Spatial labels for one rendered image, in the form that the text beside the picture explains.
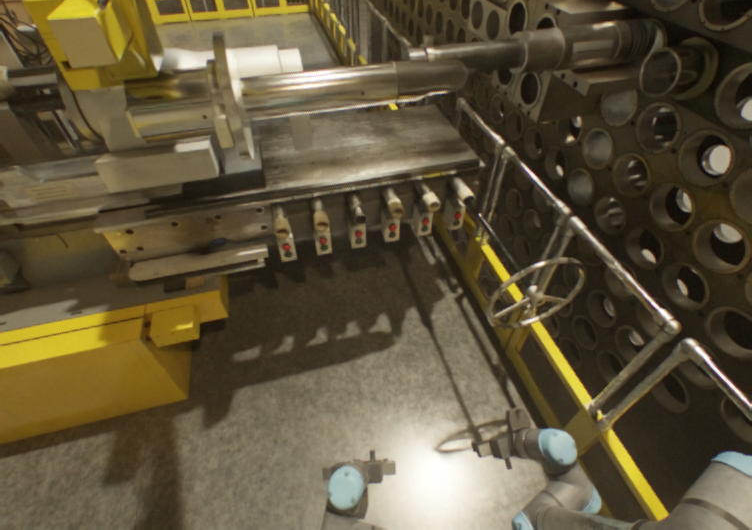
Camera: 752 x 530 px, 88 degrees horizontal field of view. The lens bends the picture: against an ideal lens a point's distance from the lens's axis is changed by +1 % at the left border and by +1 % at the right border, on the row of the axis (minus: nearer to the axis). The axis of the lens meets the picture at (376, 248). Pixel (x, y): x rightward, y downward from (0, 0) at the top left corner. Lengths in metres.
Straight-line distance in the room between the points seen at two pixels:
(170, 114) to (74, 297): 1.14
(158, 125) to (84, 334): 1.03
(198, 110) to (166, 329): 0.95
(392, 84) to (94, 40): 0.82
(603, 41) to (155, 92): 1.85
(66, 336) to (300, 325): 1.11
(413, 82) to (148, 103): 0.82
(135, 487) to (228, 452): 0.41
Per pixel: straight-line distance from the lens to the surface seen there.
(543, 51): 2.07
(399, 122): 2.31
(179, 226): 1.93
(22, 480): 2.60
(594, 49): 2.22
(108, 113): 1.74
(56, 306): 2.24
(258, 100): 1.37
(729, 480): 0.85
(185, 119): 1.37
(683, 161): 2.41
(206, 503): 2.17
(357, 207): 1.74
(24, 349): 2.16
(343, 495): 0.99
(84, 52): 1.15
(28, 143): 2.28
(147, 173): 1.73
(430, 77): 1.48
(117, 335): 1.98
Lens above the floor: 2.00
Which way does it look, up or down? 45 degrees down
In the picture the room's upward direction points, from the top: straight up
